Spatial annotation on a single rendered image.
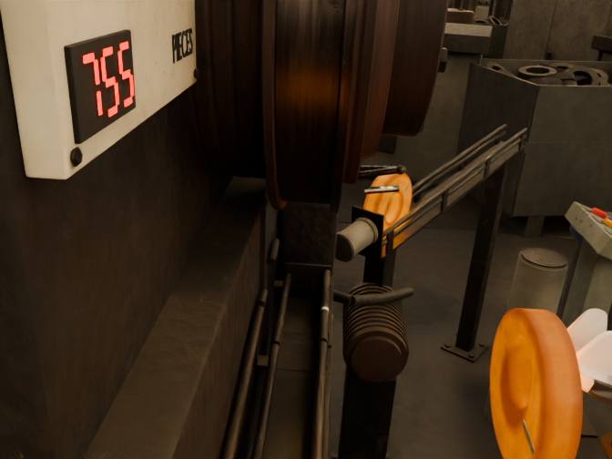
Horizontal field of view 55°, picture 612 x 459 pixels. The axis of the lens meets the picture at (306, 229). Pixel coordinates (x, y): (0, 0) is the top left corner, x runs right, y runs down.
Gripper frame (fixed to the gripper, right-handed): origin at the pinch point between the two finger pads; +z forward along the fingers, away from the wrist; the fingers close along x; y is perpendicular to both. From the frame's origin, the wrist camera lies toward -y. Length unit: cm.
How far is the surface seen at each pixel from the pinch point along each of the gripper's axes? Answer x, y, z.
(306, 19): -4.5, 20.1, 29.4
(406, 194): -73, -14, 0
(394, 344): -48, -35, -4
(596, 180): -229, -28, -119
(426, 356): -116, -79, -38
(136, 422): 15.3, -5.6, 31.7
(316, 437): -2.8, -19.5, 15.1
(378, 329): -50, -33, 0
